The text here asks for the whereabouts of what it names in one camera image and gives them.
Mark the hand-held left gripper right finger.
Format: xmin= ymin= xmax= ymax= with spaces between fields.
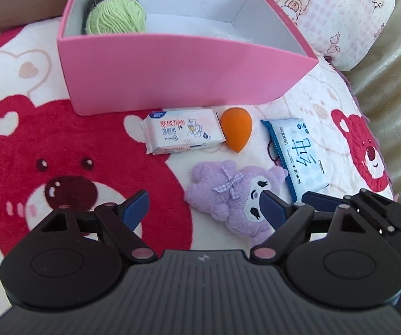
xmin=250 ymin=189 xmax=369 ymax=263

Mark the pink checked pillow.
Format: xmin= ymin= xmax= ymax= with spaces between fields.
xmin=256 ymin=0 xmax=397 ymax=72

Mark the orange makeup sponge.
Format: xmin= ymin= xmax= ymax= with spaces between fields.
xmin=220 ymin=108 xmax=253 ymax=153

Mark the bear printed blanket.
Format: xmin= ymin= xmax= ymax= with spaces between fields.
xmin=0 ymin=17 xmax=401 ymax=325

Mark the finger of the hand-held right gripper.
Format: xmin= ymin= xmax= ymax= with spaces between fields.
xmin=302 ymin=188 xmax=401 ymax=235

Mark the purple plush toy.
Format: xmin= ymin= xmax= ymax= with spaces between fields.
xmin=185 ymin=160 xmax=289 ymax=248

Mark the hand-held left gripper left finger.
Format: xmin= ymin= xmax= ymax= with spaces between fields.
xmin=29 ymin=190 xmax=156 ymax=264

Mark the pink cardboard box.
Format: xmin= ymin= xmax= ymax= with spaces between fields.
xmin=57 ymin=0 xmax=320 ymax=116

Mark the beige glossy bedding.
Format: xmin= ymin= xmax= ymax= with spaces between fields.
xmin=347 ymin=0 xmax=401 ymax=203

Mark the green yarn ball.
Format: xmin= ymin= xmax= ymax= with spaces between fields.
xmin=85 ymin=0 xmax=149 ymax=35

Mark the blue wet wipes pack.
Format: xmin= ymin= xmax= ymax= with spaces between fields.
xmin=261 ymin=118 xmax=330 ymax=203

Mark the white wet tissue pack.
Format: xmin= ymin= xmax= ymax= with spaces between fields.
xmin=141 ymin=108 xmax=226 ymax=156

